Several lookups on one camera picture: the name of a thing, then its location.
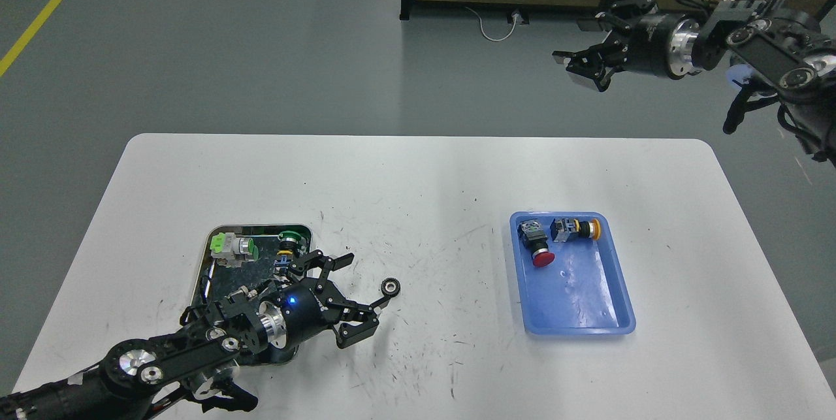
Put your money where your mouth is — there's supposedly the silver metal tray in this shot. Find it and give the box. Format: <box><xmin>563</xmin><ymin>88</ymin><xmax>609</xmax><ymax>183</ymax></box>
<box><xmin>180</xmin><ymin>224</ymin><xmax>312</xmax><ymax>325</ymax></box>

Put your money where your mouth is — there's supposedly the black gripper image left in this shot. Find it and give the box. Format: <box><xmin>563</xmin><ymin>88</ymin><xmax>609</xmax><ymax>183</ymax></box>
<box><xmin>259</xmin><ymin>250</ymin><xmax>393</xmax><ymax>349</ymax></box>

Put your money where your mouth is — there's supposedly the yellow push button switch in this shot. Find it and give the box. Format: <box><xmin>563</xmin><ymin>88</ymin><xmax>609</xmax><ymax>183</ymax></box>
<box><xmin>550</xmin><ymin>218</ymin><xmax>602</xmax><ymax>242</ymax></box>

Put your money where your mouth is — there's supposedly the red mushroom push button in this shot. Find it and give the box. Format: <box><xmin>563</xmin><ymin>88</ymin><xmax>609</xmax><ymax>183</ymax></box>
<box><xmin>517</xmin><ymin>219</ymin><xmax>555</xmax><ymax>268</ymax></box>

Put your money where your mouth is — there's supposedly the dark green push button switch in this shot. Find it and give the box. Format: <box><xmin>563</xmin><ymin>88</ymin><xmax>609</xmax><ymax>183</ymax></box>
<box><xmin>274</xmin><ymin>231</ymin><xmax>306</xmax><ymax>273</ymax></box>

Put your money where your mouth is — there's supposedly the blue plastic tray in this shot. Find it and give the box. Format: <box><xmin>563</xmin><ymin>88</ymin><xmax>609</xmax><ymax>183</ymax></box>
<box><xmin>509</xmin><ymin>211</ymin><xmax>636</xmax><ymax>337</ymax></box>

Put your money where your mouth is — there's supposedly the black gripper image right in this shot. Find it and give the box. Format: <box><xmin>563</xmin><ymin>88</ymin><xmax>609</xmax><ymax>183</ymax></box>
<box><xmin>552</xmin><ymin>0</ymin><xmax>701</xmax><ymax>92</ymax></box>

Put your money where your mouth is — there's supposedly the white cable on floor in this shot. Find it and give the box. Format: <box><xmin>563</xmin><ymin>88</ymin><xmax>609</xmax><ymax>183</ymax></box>
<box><xmin>464</xmin><ymin>6</ymin><xmax>527</xmax><ymax>42</ymax></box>

